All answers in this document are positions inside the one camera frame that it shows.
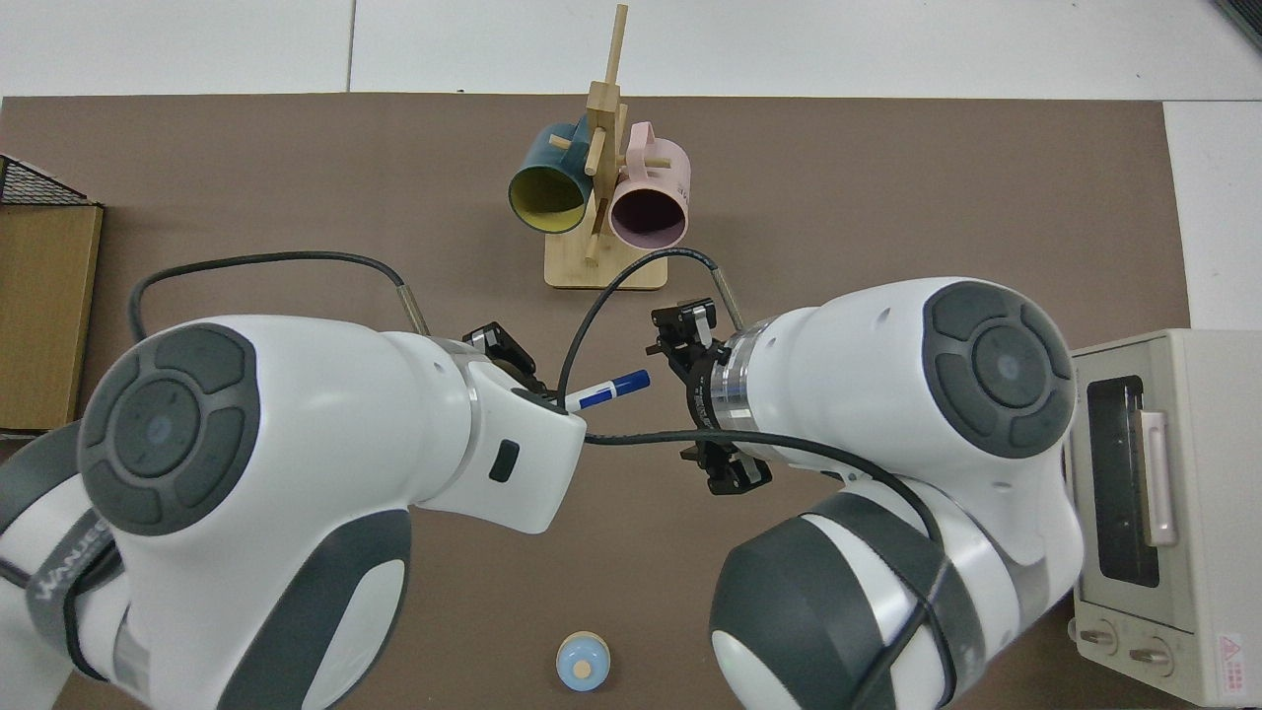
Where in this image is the wooden cup stand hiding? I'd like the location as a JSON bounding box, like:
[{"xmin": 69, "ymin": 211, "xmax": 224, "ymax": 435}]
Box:
[{"xmin": 543, "ymin": 3, "xmax": 669, "ymax": 292}]

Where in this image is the dark blue cup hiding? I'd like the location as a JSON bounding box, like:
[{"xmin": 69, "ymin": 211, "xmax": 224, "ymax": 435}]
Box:
[{"xmin": 507, "ymin": 120, "xmax": 596, "ymax": 236}]

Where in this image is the small blue round bell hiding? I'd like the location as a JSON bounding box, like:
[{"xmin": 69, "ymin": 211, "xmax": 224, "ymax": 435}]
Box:
[{"xmin": 555, "ymin": 631, "xmax": 612, "ymax": 693}]

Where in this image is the blue and white marker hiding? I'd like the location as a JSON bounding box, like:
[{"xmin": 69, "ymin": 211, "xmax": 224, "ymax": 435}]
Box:
[{"xmin": 562, "ymin": 370, "xmax": 652, "ymax": 413}]

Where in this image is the pink cup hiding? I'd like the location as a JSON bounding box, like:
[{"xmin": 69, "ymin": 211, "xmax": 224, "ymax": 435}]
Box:
[{"xmin": 607, "ymin": 121, "xmax": 692, "ymax": 251}]

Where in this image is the brown table cloth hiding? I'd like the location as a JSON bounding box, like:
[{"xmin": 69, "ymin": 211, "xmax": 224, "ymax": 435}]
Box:
[{"xmin": 0, "ymin": 94, "xmax": 1192, "ymax": 710}]

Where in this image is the pale toaster oven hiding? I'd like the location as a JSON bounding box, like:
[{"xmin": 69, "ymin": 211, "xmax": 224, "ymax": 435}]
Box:
[{"xmin": 1067, "ymin": 328, "xmax": 1262, "ymax": 709}]

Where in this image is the wire basket with wooden floor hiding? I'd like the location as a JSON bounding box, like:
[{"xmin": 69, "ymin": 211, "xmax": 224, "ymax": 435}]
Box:
[{"xmin": 0, "ymin": 153, "xmax": 105, "ymax": 440}]

